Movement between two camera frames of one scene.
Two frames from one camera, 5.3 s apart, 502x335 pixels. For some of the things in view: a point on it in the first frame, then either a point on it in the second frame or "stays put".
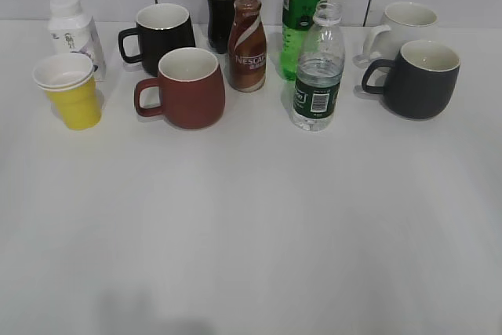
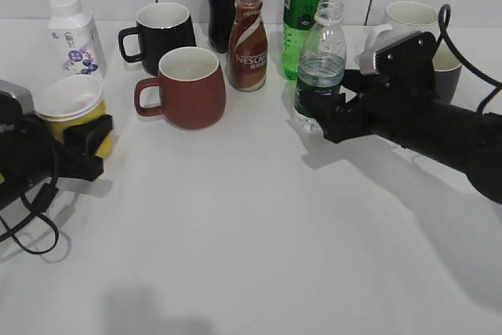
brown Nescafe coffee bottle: [247, 39] stays put
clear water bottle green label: [320, 67] stays put
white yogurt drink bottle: [73, 30] stays put
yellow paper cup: [67, 78] → [63, 101]
